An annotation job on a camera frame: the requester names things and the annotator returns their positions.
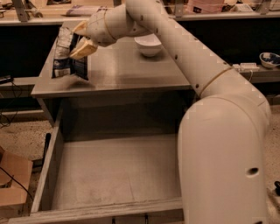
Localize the white ceramic bowl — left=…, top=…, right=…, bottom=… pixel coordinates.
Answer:
left=134, top=34, right=162, bottom=57

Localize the open grey top drawer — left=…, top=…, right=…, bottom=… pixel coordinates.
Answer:
left=9, top=99, right=184, bottom=224

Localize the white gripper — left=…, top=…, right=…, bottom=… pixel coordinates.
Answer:
left=69, top=10, right=116, bottom=60

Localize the grey cabinet counter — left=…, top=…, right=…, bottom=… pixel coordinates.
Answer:
left=31, top=38, right=192, bottom=101

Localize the black drawer handle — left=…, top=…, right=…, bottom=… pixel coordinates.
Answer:
left=111, top=214, right=149, bottom=224

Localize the blue chip bag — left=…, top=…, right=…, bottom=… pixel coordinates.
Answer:
left=52, top=27, right=88, bottom=81

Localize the brown cardboard box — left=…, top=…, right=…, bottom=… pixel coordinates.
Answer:
left=0, top=147, right=32, bottom=218

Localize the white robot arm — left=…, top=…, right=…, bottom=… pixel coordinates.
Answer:
left=71, top=0, right=271, bottom=224

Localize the white power strip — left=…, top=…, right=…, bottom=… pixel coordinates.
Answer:
left=233, top=63, right=260, bottom=72

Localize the magazine on back shelf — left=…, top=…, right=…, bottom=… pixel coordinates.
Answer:
left=66, top=5, right=101, bottom=17

